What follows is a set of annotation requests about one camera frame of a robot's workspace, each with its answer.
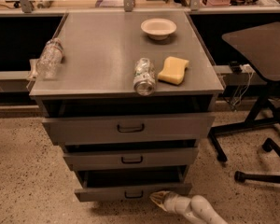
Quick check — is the yellow sponge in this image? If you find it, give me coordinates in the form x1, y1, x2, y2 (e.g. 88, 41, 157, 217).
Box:
158, 56, 189, 85

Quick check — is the black chair base leg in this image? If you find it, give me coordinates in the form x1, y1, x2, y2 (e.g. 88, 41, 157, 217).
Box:
233, 137, 280, 186

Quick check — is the black power strip with cables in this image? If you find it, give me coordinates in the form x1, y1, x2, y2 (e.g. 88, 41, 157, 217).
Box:
229, 61, 254, 74

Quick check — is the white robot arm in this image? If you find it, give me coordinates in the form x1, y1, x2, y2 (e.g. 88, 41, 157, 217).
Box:
149, 190, 228, 224

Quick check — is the grey bottom drawer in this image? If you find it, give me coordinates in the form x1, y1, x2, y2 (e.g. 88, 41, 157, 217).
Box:
75, 166, 191, 202

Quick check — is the white bowl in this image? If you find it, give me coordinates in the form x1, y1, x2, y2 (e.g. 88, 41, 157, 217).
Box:
141, 19, 176, 40

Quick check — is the grey top drawer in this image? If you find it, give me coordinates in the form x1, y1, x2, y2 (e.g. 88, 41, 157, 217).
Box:
43, 113, 215, 145

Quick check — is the grey drawer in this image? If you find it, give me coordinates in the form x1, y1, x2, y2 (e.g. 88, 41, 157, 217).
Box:
63, 147, 198, 171
43, 113, 215, 145
75, 166, 191, 202

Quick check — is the white padded gripper body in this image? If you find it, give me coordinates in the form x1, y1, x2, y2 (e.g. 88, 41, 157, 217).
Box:
163, 192, 191, 216

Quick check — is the crushed silver can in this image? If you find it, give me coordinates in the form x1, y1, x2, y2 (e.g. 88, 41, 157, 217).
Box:
133, 58, 156, 96

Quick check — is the grey middle drawer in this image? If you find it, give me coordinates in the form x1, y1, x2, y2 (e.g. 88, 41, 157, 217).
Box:
63, 147, 198, 171

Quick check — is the clear plastic bottle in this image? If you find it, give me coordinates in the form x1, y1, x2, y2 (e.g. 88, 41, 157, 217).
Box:
36, 37, 64, 79

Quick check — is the grey drawer cabinet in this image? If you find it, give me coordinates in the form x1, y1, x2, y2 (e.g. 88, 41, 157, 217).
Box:
29, 10, 226, 189

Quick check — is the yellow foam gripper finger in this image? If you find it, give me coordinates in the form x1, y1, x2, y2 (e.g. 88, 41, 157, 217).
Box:
149, 190, 169, 211

